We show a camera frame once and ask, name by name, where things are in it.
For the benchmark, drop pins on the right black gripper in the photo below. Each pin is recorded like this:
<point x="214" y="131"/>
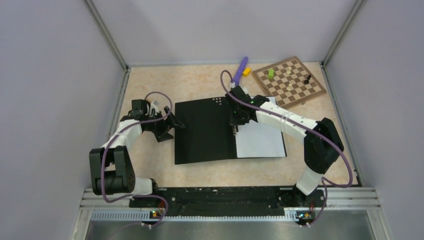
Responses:
<point x="234" y="121"/>

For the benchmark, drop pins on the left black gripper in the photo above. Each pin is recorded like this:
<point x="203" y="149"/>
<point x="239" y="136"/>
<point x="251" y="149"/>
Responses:
<point x="162" y="134"/>

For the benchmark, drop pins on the white printed paper stack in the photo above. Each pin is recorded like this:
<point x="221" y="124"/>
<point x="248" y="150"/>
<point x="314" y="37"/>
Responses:
<point x="258" y="140"/>

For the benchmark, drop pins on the teal folder black inside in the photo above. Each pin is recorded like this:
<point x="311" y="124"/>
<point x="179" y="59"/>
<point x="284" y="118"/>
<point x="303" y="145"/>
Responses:
<point x="208" y="135"/>

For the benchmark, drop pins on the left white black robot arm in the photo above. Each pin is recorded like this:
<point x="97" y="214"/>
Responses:
<point x="111" y="168"/>

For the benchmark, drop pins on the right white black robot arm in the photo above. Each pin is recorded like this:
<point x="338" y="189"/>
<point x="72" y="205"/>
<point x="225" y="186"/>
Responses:
<point x="322" y="144"/>

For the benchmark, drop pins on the yellow block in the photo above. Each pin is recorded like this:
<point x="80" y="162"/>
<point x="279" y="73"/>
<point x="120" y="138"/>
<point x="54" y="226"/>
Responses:
<point x="246" y="72"/>

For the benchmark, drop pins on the green block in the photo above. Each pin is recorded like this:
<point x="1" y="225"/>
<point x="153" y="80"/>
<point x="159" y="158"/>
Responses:
<point x="270" y="73"/>

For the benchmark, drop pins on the white chess piece lower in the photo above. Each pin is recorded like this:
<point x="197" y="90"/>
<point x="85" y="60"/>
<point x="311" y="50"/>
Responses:
<point x="289" y="87"/>

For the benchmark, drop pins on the wooden chessboard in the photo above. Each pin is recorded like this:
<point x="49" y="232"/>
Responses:
<point x="276" y="87"/>

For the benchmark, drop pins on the black chess piece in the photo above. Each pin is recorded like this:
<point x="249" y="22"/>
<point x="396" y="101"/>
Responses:
<point x="307" y="80"/>

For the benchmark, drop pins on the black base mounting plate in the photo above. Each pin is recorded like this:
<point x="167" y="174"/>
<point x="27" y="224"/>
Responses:
<point x="244" y="201"/>

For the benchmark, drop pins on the purple cylindrical handle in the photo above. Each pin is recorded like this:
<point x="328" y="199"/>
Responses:
<point x="238" y="74"/>

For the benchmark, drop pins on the aluminium front rail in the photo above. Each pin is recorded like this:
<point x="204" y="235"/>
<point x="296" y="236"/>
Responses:
<point x="356" y="199"/>

